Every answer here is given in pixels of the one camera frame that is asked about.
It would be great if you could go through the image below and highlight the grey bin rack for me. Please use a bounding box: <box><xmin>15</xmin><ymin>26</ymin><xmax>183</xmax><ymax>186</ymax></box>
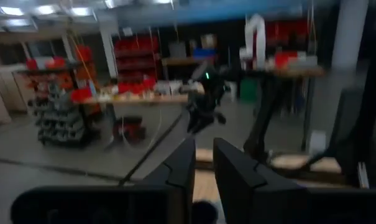
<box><xmin>27</xmin><ymin>82</ymin><xmax>86</xmax><ymax>146</ymax></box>

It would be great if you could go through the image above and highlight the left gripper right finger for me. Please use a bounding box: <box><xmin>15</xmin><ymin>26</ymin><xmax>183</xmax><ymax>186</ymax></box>
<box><xmin>213</xmin><ymin>138</ymin><xmax>306</xmax><ymax>190</ymax></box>

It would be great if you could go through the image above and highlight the green bin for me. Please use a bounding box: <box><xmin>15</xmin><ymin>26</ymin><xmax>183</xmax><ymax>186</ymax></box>
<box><xmin>239</xmin><ymin>77</ymin><xmax>259</xmax><ymax>103</ymax></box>

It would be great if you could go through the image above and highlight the yellow hanging cable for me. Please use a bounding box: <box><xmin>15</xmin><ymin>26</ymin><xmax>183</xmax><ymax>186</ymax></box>
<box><xmin>68</xmin><ymin>29</ymin><xmax>97</xmax><ymax>88</ymax></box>

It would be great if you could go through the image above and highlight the wooden workbench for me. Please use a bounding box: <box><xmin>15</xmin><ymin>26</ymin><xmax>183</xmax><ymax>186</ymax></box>
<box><xmin>242</xmin><ymin>67</ymin><xmax>327</xmax><ymax>156</ymax></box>
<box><xmin>78</xmin><ymin>93</ymin><xmax>190</xmax><ymax>150</ymax></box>

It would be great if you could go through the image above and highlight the white pillar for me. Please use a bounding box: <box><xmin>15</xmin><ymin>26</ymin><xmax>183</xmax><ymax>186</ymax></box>
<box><xmin>330</xmin><ymin>0</ymin><xmax>369</xmax><ymax>74</ymax></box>

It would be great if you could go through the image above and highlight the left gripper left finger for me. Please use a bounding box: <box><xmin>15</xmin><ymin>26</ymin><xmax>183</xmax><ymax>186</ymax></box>
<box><xmin>140</xmin><ymin>136</ymin><xmax>196</xmax><ymax>187</ymax></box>

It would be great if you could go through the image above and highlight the red bin shelf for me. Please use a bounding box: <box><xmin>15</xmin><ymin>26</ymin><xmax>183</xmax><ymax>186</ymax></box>
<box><xmin>112</xmin><ymin>34</ymin><xmax>160</xmax><ymax>94</ymax></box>

